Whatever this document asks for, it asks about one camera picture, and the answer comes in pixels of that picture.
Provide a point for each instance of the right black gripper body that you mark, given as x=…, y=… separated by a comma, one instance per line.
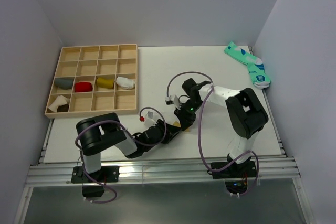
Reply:
x=187, y=111

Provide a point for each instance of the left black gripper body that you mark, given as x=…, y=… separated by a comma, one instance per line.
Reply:
x=169, y=134

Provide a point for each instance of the mustard yellow sock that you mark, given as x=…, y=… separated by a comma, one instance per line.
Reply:
x=105, y=83
x=177, y=124

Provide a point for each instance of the cream and brown striped sock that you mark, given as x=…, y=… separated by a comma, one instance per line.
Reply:
x=58, y=102

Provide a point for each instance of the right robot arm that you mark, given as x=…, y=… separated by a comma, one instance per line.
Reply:
x=247, y=116

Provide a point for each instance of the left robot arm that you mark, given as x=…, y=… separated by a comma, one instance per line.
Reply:
x=100, y=133

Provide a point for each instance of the white rolled sock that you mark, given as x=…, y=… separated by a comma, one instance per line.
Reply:
x=125, y=83

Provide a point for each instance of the mustard yellow rolled sock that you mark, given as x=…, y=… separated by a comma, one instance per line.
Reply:
x=105, y=83

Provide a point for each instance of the teal patterned sock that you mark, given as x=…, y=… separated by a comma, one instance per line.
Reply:
x=255, y=66

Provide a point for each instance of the wooden compartment tray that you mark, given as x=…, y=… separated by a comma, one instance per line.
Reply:
x=86, y=64

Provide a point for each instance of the red rolled sock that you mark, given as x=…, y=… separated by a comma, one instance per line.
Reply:
x=80, y=87

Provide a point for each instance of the grey rolled sock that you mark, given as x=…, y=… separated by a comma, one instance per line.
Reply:
x=64, y=83

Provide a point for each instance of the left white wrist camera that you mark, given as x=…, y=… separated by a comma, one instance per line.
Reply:
x=148, y=119

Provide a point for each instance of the aluminium mounting rail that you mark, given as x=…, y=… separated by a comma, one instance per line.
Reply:
x=157, y=172

